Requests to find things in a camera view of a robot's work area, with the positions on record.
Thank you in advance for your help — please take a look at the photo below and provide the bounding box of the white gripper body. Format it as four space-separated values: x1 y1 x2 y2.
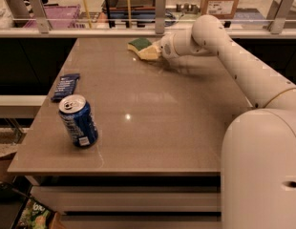
159 34 177 59

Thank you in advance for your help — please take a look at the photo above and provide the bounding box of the green and yellow sponge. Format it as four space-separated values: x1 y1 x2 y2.
127 37 152 52

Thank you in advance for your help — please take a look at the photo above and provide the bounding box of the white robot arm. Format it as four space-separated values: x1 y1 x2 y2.
139 15 296 229

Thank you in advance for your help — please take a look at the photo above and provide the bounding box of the blue pepsi can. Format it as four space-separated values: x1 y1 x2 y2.
58 94 98 148

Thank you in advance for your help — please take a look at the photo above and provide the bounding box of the cardboard box with label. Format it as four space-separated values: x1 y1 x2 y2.
200 0 245 20

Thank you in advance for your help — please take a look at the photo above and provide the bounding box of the dark blue snack packet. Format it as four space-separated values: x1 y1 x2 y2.
51 73 80 102

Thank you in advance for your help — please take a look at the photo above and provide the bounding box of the purple plastic crate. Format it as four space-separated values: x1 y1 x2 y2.
25 5 80 29

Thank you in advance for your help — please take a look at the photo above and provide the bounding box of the upper cabinet drawer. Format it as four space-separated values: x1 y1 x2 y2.
32 186 221 213

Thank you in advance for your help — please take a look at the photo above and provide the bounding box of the cabinet drawer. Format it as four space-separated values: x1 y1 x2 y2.
32 186 221 213
61 215 222 229

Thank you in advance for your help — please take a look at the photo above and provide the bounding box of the lower cabinet drawer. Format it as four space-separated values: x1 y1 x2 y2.
61 215 222 229

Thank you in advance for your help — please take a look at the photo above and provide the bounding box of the green chip bag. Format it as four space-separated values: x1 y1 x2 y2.
15 199 53 229

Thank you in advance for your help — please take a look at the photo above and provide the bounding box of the middle metal railing post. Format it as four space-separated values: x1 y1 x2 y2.
155 0 166 34

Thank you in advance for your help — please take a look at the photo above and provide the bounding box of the metal railing post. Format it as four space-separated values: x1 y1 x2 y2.
29 0 51 33
155 0 166 34
269 0 294 34

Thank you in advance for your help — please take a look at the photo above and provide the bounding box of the left metal railing post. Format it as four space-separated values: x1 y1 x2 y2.
29 0 51 33

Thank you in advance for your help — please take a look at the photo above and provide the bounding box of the right metal railing post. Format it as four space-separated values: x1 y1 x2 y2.
269 0 294 34

